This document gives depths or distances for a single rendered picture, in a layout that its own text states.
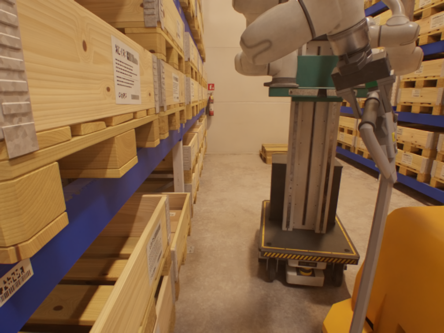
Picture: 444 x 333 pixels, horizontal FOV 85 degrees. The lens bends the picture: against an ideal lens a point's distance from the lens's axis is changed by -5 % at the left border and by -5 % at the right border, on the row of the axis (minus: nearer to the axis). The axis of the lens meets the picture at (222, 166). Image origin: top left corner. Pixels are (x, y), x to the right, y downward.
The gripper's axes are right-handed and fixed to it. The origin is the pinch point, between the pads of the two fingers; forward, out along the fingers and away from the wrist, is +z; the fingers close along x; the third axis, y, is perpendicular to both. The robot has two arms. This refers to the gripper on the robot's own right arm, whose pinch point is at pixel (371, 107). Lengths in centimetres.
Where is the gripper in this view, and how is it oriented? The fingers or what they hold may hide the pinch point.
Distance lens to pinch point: 80.9
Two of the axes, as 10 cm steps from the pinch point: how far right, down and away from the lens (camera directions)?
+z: 5.1, 7.5, 4.2
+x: -7.2, 1.0, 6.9
